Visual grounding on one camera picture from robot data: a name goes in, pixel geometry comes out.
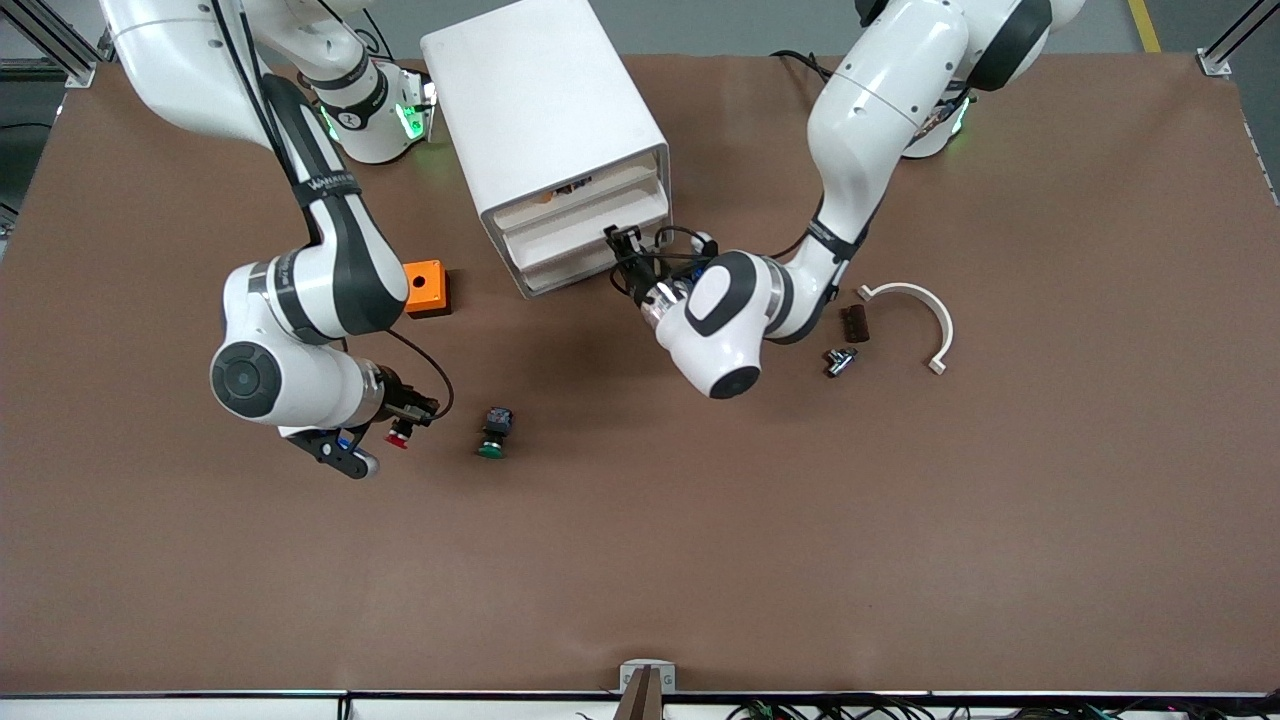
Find aluminium frame post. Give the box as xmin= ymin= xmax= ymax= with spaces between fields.
xmin=1197 ymin=0 xmax=1280 ymax=78
xmin=0 ymin=0 xmax=101 ymax=91

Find black base cable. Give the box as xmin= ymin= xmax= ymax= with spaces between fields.
xmin=770 ymin=48 xmax=836 ymax=83

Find white plastic drawer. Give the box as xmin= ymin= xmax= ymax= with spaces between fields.
xmin=500 ymin=185 xmax=669 ymax=269
xmin=493 ymin=152 xmax=663 ymax=233
xmin=520 ymin=250 xmax=641 ymax=297
xmin=512 ymin=225 xmax=641 ymax=286

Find green mushroom push button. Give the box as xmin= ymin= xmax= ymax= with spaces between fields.
xmin=476 ymin=406 xmax=516 ymax=461

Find tangled black cables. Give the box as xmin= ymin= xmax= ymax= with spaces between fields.
xmin=575 ymin=695 xmax=1280 ymax=720

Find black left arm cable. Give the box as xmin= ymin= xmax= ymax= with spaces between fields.
xmin=652 ymin=226 xmax=716 ymax=283

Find white drawer cabinet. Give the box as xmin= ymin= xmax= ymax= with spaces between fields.
xmin=420 ymin=0 xmax=673 ymax=301

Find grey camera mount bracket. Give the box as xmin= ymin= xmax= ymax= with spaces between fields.
xmin=619 ymin=659 xmax=677 ymax=694

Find orange button enclosure box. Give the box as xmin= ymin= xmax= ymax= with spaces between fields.
xmin=403 ymin=259 xmax=452 ymax=320

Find white curved plastic bracket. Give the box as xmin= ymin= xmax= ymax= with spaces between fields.
xmin=857 ymin=282 xmax=955 ymax=376

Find brown camera post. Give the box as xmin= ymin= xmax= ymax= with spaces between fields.
xmin=612 ymin=667 xmax=665 ymax=720

